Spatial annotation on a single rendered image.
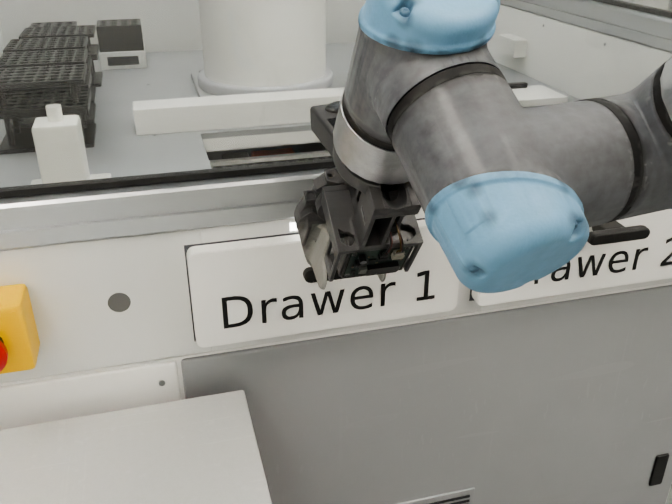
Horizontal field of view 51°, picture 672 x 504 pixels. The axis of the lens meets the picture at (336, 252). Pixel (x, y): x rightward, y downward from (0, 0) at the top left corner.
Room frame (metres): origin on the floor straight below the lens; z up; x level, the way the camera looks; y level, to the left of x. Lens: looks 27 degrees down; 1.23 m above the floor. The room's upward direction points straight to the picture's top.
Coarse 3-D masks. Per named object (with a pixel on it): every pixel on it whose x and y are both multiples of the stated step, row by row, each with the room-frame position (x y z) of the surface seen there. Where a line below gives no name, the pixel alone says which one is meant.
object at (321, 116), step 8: (328, 104) 0.62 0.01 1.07; (336, 104) 0.61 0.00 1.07; (312, 112) 0.61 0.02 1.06; (320, 112) 0.61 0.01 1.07; (328, 112) 0.60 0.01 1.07; (336, 112) 0.60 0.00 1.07; (312, 120) 0.62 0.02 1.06; (320, 120) 0.59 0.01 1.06; (328, 120) 0.58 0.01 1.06; (312, 128) 0.62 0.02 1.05; (320, 128) 0.59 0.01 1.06; (328, 128) 0.57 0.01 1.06; (320, 136) 0.59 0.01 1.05; (328, 136) 0.57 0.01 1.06; (328, 144) 0.57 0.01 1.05
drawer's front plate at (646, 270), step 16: (624, 224) 0.73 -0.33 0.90; (640, 224) 0.73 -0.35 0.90; (656, 224) 0.74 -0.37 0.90; (640, 240) 0.73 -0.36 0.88; (656, 240) 0.74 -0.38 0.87; (576, 256) 0.71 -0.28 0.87; (608, 256) 0.72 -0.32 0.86; (624, 256) 0.73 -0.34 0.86; (640, 256) 0.73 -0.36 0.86; (656, 256) 0.74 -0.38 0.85; (560, 272) 0.71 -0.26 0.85; (576, 272) 0.71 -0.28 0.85; (608, 272) 0.72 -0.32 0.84; (624, 272) 0.73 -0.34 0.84; (640, 272) 0.74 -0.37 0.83; (656, 272) 0.74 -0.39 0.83; (528, 288) 0.70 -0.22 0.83; (544, 288) 0.70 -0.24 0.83; (560, 288) 0.71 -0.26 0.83; (576, 288) 0.71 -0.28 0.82; (592, 288) 0.72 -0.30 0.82; (480, 304) 0.68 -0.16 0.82
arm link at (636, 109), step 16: (656, 80) 0.39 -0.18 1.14; (608, 96) 0.41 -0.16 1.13; (624, 96) 0.41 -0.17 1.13; (640, 96) 0.40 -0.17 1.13; (656, 96) 0.38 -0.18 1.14; (624, 112) 0.39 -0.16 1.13; (640, 112) 0.39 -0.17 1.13; (656, 112) 0.38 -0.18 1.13; (624, 128) 0.37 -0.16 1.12; (640, 128) 0.38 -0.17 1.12; (656, 128) 0.37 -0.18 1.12; (640, 144) 0.37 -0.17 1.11; (656, 144) 0.37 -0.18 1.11; (640, 160) 0.37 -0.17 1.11; (656, 160) 0.37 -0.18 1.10; (640, 176) 0.36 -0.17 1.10; (656, 176) 0.37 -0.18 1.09; (640, 192) 0.37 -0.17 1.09; (656, 192) 0.37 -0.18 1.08; (624, 208) 0.37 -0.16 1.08; (640, 208) 0.37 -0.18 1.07; (656, 208) 0.38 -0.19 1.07
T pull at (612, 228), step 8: (608, 224) 0.70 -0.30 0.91; (616, 224) 0.70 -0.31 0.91; (592, 232) 0.68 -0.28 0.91; (600, 232) 0.68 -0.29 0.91; (608, 232) 0.68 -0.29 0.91; (616, 232) 0.68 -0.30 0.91; (624, 232) 0.68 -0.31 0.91; (632, 232) 0.69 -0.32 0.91; (640, 232) 0.69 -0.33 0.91; (648, 232) 0.69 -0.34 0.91; (592, 240) 0.67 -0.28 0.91; (600, 240) 0.68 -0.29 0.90; (608, 240) 0.68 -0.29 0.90; (616, 240) 0.68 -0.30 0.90; (624, 240) 0.68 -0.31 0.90; (632, 240) 0.69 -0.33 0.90
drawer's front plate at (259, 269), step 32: (192, 256) 0.60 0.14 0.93; (224, 256) 0.61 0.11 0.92; (256, 256) 0.62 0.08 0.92; (288, 256) 0.62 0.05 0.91; (416, 256) 0.66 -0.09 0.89; (192, 288) 0.60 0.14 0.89; (224, 288) 0.61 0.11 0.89; (256, 288) 0.62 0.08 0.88; (288, 288) 0.62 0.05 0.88; (352, 288) 0.64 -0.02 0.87; (416, 288) 0.66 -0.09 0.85; (448, 288) 0.67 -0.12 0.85; (256, 320) 0.61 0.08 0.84; (288, 320) 0.62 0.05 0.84; (320, 320) 0.63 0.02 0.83; (352, 320) 0.64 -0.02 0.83; (384, 320) 0.65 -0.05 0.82
